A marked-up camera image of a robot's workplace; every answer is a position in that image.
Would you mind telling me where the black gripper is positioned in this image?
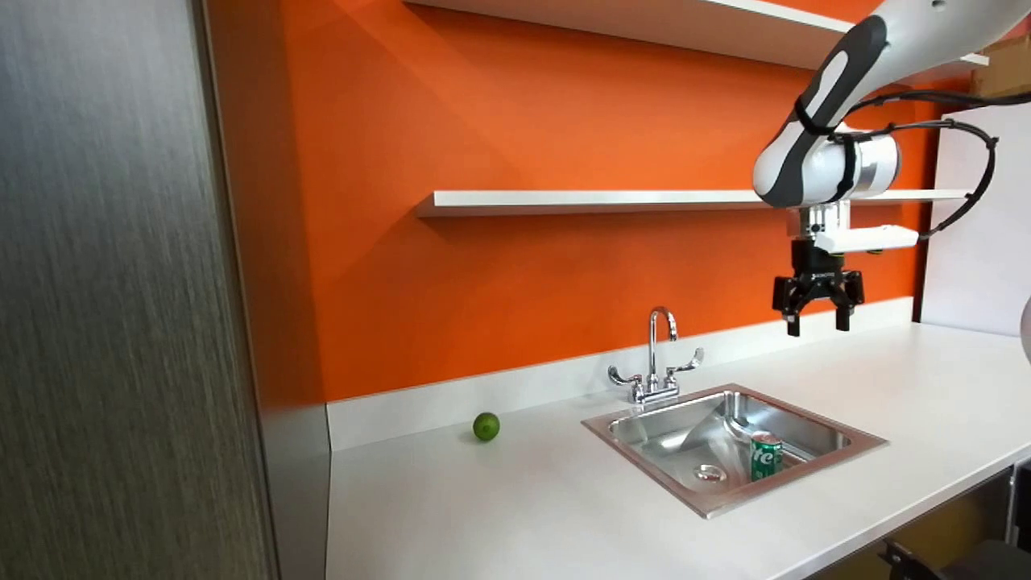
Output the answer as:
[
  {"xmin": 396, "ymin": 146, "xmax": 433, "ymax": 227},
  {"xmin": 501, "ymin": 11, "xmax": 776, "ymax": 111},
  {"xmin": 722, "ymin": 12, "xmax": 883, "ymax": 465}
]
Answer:
[{"xmin": 770, "ymin": 237, "xmax": 868, "ymax": 339}]

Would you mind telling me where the green drink can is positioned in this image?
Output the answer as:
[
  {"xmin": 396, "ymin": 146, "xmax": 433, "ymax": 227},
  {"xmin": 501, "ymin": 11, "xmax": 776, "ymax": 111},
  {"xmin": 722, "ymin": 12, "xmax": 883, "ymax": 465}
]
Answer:
[{"xmin": 747, "ymin": 434, "xmax": 788, "ymax": 483}]

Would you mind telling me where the stainless steel sink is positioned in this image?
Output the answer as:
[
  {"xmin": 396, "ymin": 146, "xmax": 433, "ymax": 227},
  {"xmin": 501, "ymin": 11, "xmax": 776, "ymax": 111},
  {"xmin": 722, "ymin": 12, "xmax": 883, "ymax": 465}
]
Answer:
[{"xmin": 579, "ymin": 381, "xmax": 889, "ymax": 523}]

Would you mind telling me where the white board panel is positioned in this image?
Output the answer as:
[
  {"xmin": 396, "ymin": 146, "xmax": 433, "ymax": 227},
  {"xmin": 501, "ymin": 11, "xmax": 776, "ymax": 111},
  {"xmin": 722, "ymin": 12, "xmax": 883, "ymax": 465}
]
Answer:
[{"xmin": 914, "ymin": 100, "xmax": 1031, "ymax": 339}]

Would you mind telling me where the chrome faucet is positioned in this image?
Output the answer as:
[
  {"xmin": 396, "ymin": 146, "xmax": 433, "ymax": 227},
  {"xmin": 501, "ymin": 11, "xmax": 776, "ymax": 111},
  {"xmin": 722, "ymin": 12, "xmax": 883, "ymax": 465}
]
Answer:
[{"xmin": 605, "ymin": 302, "xmax": 703, "ymax": 414}]

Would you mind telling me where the black chair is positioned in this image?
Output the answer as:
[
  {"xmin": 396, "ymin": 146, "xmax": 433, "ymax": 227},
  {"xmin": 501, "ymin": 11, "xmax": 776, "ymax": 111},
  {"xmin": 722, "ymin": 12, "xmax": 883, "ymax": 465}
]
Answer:
[{"xmin": 879, "ymin": 460, "xmax": 1031, "ymax": 580}]

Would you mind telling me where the white counter backsplash strip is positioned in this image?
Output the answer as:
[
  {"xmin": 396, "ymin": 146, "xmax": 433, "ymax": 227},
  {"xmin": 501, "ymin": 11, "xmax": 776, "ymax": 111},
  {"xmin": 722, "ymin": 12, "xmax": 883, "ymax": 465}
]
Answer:
[{"xmin": 326, "ymin": 296, "xmax": 918, "ymax": 454}]

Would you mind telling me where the dark grey wood cabinet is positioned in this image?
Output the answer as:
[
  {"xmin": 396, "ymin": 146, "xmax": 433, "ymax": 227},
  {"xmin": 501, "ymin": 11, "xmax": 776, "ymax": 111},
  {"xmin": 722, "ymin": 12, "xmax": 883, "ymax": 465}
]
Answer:
[{"xmin": 0, "ymin": 0, "xmax": 333, "ymax": 580}]

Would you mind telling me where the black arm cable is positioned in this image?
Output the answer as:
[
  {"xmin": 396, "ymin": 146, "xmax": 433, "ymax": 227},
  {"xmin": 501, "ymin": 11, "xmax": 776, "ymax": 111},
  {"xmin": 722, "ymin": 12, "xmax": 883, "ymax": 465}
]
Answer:
[{"xmin": 791, "ymin": 87, "xmax": 1001, "ymax": 240}]

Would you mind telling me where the white wall shelf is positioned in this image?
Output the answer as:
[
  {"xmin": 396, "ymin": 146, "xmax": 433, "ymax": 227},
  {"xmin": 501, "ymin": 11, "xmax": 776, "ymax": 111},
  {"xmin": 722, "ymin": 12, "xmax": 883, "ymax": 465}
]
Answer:
[
  {"xmin": 414, "ymin": 187, "xmax": 971, "ymax": 223},
  {"xmin": 404, "ymin": 0, "xmax": 991, "ymax": 73}
]

